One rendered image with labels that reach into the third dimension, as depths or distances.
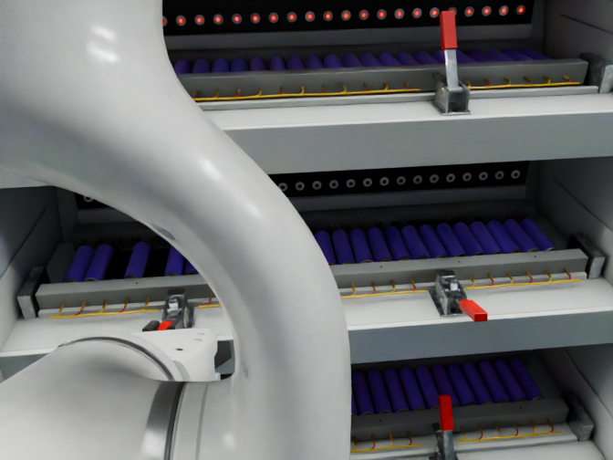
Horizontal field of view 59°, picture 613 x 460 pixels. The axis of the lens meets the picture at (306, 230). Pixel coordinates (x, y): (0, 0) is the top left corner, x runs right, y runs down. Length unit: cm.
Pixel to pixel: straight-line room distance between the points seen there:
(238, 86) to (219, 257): 40
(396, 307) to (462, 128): 18
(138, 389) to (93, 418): 2
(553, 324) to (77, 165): 50
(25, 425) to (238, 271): 8
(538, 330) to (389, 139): 24
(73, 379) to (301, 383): 10
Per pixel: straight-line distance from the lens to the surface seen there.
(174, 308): 53
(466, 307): 50
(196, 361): 34
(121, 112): 16
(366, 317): 54
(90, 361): 25
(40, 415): 20
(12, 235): 61
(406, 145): 51
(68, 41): 17
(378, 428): 65
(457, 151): 52
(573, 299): 61
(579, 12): 71
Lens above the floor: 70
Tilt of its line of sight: 11 degrees down
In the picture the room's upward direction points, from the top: 3 degrees counter-clockwise
